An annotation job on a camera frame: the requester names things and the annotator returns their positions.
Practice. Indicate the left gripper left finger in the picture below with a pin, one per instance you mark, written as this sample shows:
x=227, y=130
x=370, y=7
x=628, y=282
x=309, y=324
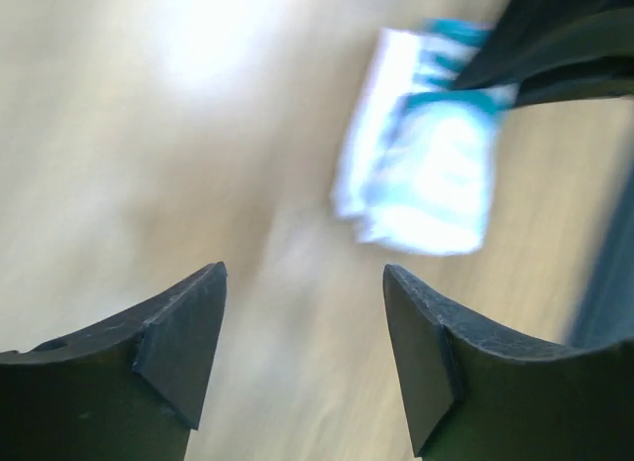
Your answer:
x=130, y=387

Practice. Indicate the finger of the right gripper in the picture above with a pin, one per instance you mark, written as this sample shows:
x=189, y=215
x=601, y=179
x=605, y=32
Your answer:
x=598, y=79
x=535, y=36

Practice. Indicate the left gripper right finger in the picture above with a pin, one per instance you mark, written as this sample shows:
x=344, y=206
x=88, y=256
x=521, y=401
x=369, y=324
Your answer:
x=474, y=389

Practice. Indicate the rabbit print towel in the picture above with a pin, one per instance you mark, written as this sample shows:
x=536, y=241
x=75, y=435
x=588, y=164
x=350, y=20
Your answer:
x=416, y=171

